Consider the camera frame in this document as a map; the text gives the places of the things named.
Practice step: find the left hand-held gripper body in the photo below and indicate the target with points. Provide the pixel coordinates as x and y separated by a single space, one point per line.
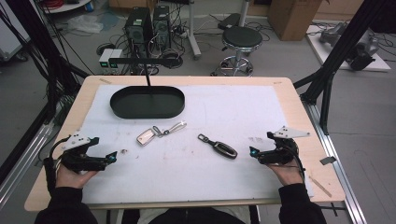
77 163

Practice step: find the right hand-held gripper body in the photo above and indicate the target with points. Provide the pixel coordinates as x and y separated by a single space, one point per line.
280 155

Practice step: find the black car key fob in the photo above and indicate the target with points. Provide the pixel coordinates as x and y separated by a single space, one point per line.
224 149

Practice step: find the silver key fob with clasp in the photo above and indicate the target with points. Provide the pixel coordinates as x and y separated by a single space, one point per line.
145 137

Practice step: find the dark green oval tray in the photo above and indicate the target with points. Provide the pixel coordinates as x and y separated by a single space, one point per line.
146 104

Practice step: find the person's left hand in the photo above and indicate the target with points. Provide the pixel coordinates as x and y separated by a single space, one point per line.
70 179

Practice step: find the person's right hand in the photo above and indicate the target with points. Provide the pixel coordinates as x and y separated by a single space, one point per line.
289 174

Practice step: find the grey tape piece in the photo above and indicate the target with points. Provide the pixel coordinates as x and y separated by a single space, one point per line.
328 160

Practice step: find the thin wooden strip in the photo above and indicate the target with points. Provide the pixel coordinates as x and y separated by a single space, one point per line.
320 186

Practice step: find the white table mat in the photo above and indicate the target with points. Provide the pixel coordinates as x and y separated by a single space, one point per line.
193 174

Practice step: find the person's lap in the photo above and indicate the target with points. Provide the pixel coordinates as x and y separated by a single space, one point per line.
190 216

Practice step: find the white power supply box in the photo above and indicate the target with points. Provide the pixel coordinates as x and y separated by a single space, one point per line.
115 59
105 59

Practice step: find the black round stool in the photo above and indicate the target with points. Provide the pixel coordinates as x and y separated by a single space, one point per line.
242 37

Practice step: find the large black computer tower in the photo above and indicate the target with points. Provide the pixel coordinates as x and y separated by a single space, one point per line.
137 31

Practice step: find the white metal stand leg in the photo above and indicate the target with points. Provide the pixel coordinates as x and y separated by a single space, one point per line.
193 37

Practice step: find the large grey robot part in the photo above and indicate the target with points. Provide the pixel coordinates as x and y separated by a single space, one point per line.
362 53

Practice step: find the small grey robot part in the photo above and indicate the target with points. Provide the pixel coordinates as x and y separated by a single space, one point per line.
331 34

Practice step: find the black flat floor device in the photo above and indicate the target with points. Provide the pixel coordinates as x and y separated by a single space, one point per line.
229 21

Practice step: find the white floor board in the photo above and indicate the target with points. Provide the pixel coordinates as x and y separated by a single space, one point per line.
378 63

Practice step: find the clear plastic bag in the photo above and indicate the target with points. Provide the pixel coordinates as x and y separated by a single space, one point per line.
84 24

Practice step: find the brown cardboard box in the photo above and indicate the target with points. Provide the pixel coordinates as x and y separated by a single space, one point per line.
292 18

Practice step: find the narrow black computer tower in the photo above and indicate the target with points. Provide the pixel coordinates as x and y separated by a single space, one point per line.
161 28

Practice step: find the white cabinet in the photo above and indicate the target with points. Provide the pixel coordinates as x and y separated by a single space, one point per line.
11 40

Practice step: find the white round table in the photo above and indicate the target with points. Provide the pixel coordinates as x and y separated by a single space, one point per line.
68 6

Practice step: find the aluminium rail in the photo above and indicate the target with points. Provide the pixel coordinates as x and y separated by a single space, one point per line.
339 161
25 155

